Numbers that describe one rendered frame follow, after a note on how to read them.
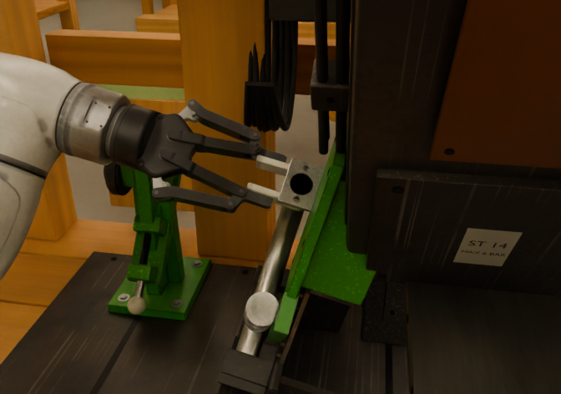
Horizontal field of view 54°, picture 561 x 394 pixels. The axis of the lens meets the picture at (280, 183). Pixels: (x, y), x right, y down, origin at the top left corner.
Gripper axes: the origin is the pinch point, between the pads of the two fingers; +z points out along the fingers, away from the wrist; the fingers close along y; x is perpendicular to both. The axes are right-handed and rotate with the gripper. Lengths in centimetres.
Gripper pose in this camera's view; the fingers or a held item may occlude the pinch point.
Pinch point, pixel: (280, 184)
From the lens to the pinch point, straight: 65.6
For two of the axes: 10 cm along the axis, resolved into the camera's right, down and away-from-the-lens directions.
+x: -0.6, 2.7, 9.6
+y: 3.0, -9.1, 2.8
